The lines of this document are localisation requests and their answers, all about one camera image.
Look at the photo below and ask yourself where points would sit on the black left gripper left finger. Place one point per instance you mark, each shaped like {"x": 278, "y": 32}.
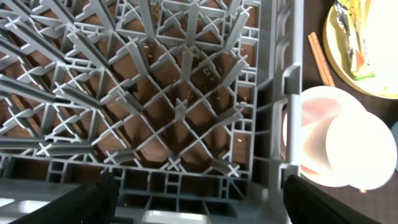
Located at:
{"x": 88, "y": 203}

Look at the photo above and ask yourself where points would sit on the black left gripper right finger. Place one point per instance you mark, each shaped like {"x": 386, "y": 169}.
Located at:
{"x": 306, "y": 204}

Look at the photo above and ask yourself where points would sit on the light blue bowl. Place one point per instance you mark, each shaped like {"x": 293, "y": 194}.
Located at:
{"x": 394, "y": 131}

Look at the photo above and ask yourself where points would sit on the green orange snack wrapper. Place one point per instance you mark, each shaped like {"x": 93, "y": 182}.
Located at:
{"x": 352, "y": 17}

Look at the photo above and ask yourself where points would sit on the grey plastic dishwasher rack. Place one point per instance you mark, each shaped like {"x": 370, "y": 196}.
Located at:
{"x": 193, "y": 106}

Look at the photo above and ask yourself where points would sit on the brown serving tray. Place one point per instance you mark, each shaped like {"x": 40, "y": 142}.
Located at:
{"x": 379, "y": 204}

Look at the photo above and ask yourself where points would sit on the white cup in pink bowl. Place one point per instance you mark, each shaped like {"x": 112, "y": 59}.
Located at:
{"x": 354, "y": 148}

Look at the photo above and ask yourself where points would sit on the pink bowl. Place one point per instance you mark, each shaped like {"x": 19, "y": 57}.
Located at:
{"x": 320, "y": 105}

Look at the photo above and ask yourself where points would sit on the yellow round plate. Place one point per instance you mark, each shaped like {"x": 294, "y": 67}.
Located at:
{"x": 332, "y": 39}

